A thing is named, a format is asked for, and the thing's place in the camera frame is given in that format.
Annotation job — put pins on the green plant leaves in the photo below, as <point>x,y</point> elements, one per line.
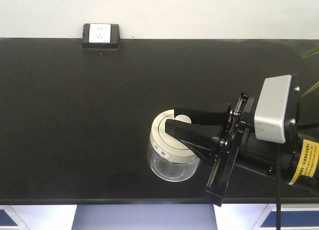
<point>315,85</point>

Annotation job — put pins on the white socket in black box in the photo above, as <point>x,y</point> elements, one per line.
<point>101,36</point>

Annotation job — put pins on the black robot arm with label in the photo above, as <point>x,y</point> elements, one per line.
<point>306,174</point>

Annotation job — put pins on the glass jar with white lid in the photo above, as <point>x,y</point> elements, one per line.
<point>168,158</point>

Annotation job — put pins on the blue white under-bench cabinet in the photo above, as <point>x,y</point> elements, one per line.
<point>160,217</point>

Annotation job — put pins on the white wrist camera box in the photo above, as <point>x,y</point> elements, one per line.
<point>276,106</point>

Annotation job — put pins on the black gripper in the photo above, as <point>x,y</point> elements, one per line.
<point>238,144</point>

